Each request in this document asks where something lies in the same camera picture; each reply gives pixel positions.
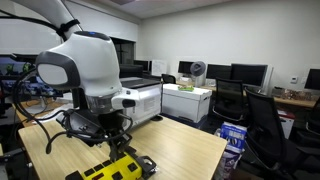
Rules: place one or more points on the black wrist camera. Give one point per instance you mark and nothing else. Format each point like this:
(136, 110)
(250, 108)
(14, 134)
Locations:
(82, 122)

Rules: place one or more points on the black office chair near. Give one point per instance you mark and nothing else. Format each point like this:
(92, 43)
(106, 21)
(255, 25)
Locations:
(265, 138)

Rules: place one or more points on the wall thermostat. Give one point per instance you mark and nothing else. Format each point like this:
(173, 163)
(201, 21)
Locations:
(294, 80)

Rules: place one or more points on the small black chair back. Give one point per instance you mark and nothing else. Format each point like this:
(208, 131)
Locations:
(168, 78)

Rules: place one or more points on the left workstation monitor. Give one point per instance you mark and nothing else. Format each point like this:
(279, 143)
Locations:
(13, 66)

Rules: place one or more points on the black mesh office chair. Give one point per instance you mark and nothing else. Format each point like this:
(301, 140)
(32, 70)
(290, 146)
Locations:
(229, 102)

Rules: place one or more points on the black monitor centre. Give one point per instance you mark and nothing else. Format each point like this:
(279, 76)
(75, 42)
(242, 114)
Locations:
(250, 75)

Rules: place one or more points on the black monitor right edge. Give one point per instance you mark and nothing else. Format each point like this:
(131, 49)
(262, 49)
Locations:
(313, 80)

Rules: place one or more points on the white printer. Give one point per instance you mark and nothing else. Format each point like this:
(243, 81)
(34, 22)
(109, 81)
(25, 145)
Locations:
(150, 92)

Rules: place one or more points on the grey desk fan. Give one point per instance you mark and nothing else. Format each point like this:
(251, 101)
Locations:
(197, 69)

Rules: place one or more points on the black monitor far left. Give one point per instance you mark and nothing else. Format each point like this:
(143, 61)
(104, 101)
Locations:
(184, 67)

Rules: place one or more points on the blue white cardboard box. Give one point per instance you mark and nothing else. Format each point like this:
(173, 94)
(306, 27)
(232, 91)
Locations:
(235, 137)

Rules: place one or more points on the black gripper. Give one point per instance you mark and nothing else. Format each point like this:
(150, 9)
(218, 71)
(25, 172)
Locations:
(112, 128)

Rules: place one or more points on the black chair right edge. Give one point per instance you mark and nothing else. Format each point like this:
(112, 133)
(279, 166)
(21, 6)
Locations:
(310, 134)

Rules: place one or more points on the white storage box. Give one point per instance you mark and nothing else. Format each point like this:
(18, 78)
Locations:
(189, 105)

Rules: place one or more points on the black monitor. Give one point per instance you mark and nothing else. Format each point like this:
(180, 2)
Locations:
(250, 75)
(218, 71)
(184, 67)

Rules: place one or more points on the yellow power strip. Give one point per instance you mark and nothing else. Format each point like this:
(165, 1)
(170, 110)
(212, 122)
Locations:
(125, 168)

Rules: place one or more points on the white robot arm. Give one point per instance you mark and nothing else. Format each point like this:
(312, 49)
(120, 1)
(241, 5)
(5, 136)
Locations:
(86, 60)

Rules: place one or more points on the green object on box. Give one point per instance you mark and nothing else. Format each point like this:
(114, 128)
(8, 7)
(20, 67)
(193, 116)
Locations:
(186, 88)

